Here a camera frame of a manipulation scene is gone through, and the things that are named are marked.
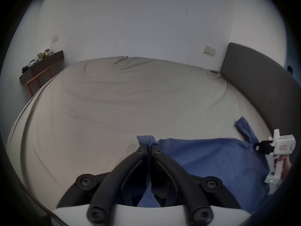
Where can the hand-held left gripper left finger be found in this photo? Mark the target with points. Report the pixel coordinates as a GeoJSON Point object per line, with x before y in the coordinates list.
{"type": "Point", "coordinates": [110, 185]}

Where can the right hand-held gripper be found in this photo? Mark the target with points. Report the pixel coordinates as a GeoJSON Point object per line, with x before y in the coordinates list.
{"type": "Point", "coordinates": [281, 154]}

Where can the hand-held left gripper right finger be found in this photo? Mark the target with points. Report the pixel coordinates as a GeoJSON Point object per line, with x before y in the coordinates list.
{"type": "Point", "coordinates": [183, 185]}

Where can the dark blue shirt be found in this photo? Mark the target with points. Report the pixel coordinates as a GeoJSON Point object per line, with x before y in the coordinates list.
{"type": "Point", "coordinates": [218, 163]}

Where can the person's right hand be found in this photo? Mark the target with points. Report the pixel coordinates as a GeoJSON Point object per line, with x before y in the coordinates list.
{"type": "Point", "coordinates": [285, 167]}

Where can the grey padded headboard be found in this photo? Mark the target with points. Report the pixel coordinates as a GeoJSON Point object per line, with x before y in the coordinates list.
{"type": "Point", "coordinates": [261, 83]}

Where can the bed with beige sheet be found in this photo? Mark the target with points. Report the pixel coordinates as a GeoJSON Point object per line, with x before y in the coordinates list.
{"type": "Point", "coordinates": [112, 102]}

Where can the dark wooden side table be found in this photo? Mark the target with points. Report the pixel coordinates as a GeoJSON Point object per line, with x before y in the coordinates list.
{"type": "Point", "coordinates": [38, 66]}

